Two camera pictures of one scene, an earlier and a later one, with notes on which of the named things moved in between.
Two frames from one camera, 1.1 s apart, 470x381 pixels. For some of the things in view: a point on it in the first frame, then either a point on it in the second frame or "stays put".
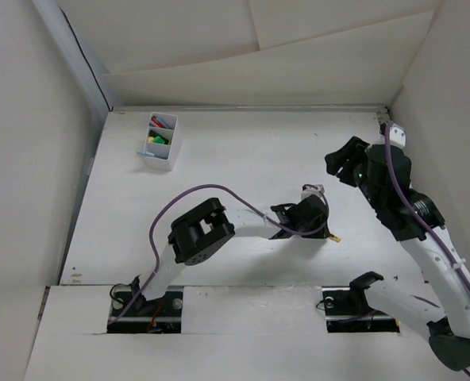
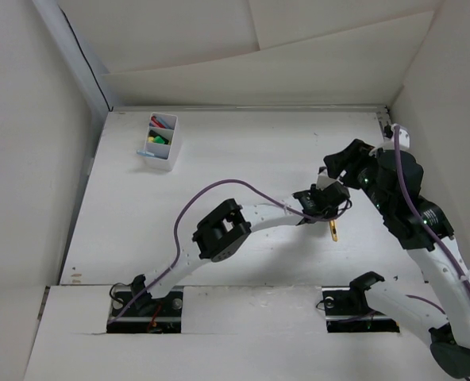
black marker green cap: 160,140 stays put
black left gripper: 322,234 -> 314,190
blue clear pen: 167,125 stays put
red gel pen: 157,122 stays put
